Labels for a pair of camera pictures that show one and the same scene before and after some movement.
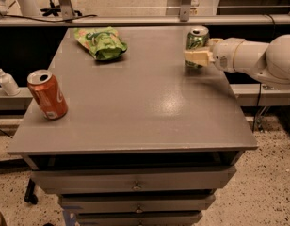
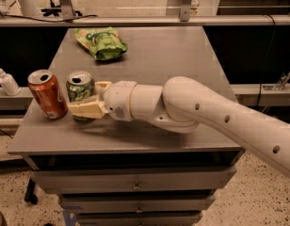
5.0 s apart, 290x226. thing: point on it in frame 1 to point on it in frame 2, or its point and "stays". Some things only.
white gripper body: x=222 y=55 to x=118 y=99
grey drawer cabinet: x=145 y=140 stays
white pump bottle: x=7 y=82 stays
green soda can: x=197 y=37 to x=80 y=86
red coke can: x=46 y=94 stays
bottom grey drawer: x=139 y=218 stays
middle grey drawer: x=136 y=201 stays
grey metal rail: x=139 y=20 stays
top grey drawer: x=135 y=179 stays
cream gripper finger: x=215 y=40 to x=104 y=84
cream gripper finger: x=201 y=56 to x=89 y=109
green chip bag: x=103 y=42 stays
